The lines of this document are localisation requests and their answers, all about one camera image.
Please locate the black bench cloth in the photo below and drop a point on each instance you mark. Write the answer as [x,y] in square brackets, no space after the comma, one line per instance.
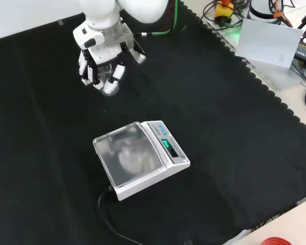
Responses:
[66,143]

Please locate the yellow stop button box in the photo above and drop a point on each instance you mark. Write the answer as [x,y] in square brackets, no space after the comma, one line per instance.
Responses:
[223,11]

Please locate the red round object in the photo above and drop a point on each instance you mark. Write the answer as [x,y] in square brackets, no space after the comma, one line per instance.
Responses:
[275,241]

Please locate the white electronic balance steel pan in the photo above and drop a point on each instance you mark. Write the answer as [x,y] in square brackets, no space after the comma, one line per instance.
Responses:
[140,155]

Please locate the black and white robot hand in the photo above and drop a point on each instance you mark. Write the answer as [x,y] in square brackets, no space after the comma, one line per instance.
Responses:
[102,51]

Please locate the clear glass beaker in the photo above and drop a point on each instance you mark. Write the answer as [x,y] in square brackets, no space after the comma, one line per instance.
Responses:
[107,74]

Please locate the black power adapter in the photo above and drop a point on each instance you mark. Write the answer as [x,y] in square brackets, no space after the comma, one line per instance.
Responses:
[305,52]

